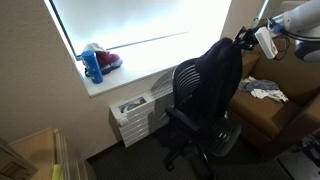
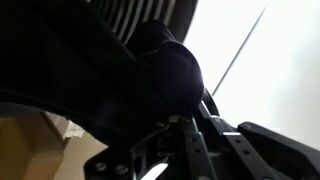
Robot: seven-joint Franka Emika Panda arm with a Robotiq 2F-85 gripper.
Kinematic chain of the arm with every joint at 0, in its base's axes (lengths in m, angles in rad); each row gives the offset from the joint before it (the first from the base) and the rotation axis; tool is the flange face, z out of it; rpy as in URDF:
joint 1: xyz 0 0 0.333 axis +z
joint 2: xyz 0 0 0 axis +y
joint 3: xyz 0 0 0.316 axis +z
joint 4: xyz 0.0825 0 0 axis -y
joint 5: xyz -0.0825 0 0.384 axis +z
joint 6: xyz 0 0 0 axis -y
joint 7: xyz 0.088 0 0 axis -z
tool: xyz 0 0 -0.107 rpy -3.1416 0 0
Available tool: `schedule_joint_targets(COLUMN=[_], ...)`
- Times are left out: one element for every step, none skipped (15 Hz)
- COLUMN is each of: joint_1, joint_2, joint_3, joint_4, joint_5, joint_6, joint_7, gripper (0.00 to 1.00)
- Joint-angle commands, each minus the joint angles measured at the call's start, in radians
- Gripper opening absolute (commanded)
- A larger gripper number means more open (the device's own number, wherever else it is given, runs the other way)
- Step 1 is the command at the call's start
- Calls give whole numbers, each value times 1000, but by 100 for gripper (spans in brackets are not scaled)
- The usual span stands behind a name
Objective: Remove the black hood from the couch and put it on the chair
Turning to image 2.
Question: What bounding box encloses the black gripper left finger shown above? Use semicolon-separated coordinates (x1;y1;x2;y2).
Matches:
83;123;178;180

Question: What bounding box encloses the bright window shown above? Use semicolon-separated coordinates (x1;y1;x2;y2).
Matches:
182;0;320;149

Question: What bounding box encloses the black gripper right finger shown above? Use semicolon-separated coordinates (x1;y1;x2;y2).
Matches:
237;121;320;180

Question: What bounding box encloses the black hooded garment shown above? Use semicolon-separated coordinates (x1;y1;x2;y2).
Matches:
0;0;206;148

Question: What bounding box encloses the tan leather couch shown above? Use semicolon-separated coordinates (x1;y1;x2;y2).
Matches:
0;111;113;180

